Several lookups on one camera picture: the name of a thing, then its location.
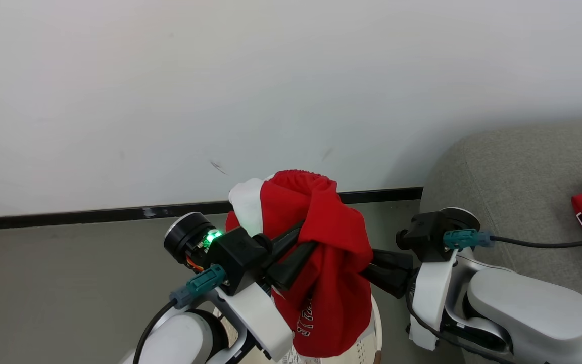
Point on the black round left gripper body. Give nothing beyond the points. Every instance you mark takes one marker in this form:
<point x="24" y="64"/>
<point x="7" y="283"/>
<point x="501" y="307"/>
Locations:
<point x="187" y="240"/>

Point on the black round right gripper body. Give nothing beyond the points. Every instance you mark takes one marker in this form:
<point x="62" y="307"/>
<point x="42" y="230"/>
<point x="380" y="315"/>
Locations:
<point x="465" y="218"/>

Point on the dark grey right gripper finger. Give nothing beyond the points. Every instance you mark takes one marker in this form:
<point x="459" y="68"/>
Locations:
<point x="387" y="283"/>
<point x="392" y="259"/>

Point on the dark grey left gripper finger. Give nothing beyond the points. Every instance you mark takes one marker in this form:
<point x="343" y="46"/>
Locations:
<point x="291" y="268"/>
<point x="286" y="241"/>

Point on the red and white shirt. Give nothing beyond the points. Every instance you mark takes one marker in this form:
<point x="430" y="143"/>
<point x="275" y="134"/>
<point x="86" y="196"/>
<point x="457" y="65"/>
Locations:
<point x="331" y="222"/>

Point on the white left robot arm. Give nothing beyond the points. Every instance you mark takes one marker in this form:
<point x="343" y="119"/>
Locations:
<point x="180" y="338"/>

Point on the white perforated laundry basket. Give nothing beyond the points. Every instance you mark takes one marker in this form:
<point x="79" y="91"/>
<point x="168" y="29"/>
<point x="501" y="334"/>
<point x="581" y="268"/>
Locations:
<point x="368" y="349"/>

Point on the grey fabric sofa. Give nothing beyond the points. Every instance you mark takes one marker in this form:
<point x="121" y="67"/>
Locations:
<point x="513" y="172"/>

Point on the black baseboard strip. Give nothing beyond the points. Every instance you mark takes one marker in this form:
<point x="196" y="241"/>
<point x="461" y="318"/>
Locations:
<point x="68" y="217"/>

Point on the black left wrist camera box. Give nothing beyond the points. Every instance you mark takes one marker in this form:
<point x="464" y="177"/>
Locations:
<point x="238" y="258"/>

